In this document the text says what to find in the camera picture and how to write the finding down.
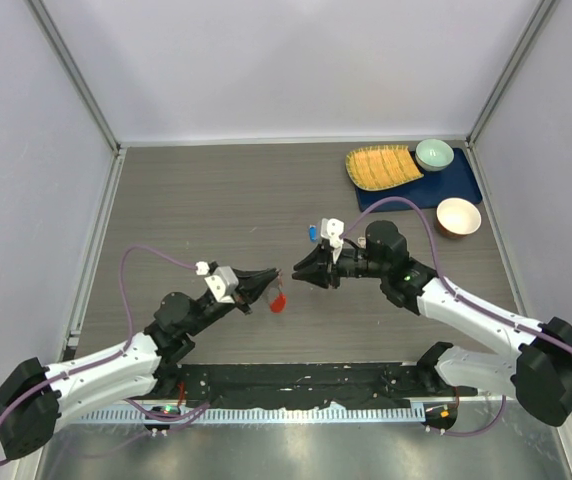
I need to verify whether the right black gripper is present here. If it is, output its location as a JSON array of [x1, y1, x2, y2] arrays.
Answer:
[[293, 241, 388, 289]]

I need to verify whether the dark blue tray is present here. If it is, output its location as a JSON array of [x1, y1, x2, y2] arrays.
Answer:
[[355, 148, 482, 211]]

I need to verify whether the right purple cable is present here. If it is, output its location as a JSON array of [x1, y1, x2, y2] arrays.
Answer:
[[340, 195, 572, 435]]

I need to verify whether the right aluminium frame post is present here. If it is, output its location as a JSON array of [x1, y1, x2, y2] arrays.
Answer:
[[466, 0, 558, 148]]

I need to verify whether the light green bowl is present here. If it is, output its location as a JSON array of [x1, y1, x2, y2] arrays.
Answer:
[[415, 139, 454, 172]]

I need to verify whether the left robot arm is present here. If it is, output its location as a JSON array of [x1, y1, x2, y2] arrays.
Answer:
[[0, 264, 281, 466]]

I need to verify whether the blue tagged key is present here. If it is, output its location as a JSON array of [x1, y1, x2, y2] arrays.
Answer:
[[308, 225, 318, 243]]

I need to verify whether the white slotted cable duct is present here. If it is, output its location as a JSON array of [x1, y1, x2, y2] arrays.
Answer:
[[74, 402, 425, 425]]

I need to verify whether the left aluminium frame post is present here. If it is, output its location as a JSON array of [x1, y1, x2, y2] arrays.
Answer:
[[25, 0, 121, 155]]

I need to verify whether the purple cable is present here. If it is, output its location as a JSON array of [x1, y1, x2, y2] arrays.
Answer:
[[340, 195, 572, 435], [0, 243, 202, 467]]

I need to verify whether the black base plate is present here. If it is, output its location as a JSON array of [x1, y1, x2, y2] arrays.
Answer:
[[171, 362, 477, 410]]

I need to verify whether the brown white bowl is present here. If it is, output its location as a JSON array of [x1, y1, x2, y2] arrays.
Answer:
[[436, 197, 482, 238]]

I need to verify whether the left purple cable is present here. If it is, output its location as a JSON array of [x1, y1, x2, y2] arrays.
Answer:
[[0, 243, 202, 467]]

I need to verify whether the yellow woven bamboo plate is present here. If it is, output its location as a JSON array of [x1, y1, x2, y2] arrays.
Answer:
[[345, 144, 423, 192]]

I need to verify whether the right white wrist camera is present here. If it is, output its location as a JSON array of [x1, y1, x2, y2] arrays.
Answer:
[[318, 218, 345, 264]]

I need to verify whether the aluminium frame post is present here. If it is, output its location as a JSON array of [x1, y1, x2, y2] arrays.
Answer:
[[25, 0, 121, 155], [466, 0, 558, 148]]

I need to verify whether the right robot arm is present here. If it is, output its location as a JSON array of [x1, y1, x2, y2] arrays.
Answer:
[[292, 219, 572, 427]]

